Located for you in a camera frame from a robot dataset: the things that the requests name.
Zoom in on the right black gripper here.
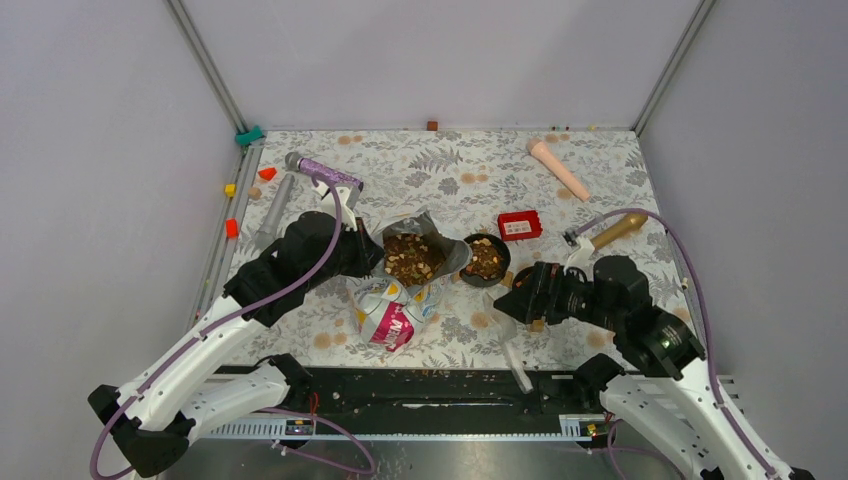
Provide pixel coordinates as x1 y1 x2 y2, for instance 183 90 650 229
492 258 622 330

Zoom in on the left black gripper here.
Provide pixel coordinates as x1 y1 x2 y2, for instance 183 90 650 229
305 216 387 291

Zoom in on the cat food bag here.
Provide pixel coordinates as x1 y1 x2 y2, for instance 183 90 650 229
345 210 471 352

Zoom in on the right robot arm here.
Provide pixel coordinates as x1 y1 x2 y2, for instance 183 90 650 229
493 256 812 479

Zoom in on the pet food kibble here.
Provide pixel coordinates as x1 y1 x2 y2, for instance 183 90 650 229
383 233 446 288

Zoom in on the black bowl fish print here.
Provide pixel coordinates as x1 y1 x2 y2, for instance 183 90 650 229
512 264 542 289

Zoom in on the black bowl paw print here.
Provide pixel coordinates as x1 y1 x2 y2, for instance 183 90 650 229
459 233 511 288

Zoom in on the red plastic box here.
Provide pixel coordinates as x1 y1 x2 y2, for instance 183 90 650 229
497 210 543 242

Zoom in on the grey toy microphone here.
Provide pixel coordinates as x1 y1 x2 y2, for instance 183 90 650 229
254 173 295 250

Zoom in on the floral patterned table mat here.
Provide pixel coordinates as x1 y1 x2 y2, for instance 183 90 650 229
231 130 658 369

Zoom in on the gold toy microphone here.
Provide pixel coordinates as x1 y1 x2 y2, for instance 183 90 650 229
590 213 649 250

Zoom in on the purple glitter toy microphone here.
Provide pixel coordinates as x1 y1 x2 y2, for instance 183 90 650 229
284 151 364 191

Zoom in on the red triangular block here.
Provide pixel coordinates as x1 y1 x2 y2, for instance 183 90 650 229
257 167 278 181

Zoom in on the pink toy microphone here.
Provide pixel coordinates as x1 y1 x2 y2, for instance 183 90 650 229
526 138 590 202

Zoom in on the teal plastic block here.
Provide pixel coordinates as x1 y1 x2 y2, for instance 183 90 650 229
235 125 264 147

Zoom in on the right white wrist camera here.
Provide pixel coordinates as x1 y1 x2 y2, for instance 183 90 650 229
563 230 595 269

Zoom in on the red block on rail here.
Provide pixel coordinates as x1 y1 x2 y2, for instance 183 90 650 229
224 218 240 239

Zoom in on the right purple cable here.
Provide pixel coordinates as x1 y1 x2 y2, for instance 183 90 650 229
563 208 780 480

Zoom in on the purple cable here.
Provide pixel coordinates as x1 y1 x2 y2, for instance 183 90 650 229
563 208 780 480
89 170 378 480

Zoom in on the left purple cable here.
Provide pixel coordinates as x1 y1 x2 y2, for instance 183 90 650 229
89 170 378 480

